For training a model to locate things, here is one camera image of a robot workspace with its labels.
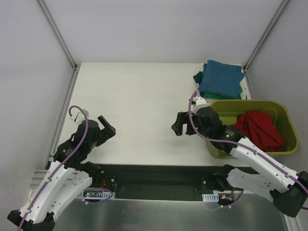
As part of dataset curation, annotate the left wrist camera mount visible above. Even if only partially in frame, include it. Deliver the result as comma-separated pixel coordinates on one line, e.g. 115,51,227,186
70,111,85,125

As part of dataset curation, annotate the right white cable duct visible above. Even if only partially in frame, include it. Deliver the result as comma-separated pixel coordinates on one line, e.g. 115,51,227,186
202,192,219,203

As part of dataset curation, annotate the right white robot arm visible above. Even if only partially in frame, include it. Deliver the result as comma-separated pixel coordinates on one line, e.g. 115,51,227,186
171,106,308,218

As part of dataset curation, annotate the right aluminium frame post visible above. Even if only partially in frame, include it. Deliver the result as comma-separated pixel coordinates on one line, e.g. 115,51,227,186
242,0,291,73

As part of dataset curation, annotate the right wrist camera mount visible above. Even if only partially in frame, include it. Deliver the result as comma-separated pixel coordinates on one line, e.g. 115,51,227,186
192,97,207,108

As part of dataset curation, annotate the red t shirt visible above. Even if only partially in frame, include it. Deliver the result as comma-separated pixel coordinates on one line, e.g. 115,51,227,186
233,110,285,152

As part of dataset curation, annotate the left aluminium frame post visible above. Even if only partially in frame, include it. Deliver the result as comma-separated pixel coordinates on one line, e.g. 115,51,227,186
36,0,81,70

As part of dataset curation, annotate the left white cable duct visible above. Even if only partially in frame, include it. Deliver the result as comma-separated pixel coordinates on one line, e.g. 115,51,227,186
76,190,116,200

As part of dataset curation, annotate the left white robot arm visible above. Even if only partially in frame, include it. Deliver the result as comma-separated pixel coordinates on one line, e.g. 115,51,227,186
7,116,116,231

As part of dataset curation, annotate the white cable duct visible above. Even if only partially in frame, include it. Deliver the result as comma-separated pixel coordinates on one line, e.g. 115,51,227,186
76,190,116,200
202,192,219,203

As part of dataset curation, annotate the folded blue t shirt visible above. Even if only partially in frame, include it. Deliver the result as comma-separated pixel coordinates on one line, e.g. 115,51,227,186
198,60,245,100

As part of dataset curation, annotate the aluminium frame post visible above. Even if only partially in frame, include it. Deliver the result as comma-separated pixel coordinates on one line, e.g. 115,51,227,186
36,0,81,70
242,0,291,73

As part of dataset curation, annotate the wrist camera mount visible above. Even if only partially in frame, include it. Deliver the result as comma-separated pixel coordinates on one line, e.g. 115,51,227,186
192,97,207,108
70,111,85,125

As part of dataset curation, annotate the folded dark green t shirt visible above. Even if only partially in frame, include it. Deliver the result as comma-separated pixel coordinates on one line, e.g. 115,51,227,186
193,71,204,85

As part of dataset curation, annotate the olive green plastic basket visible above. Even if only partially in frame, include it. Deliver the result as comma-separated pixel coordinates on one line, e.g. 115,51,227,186
211,100,298,157

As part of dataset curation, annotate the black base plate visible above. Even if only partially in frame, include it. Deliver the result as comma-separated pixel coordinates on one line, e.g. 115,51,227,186
79,163,244,200

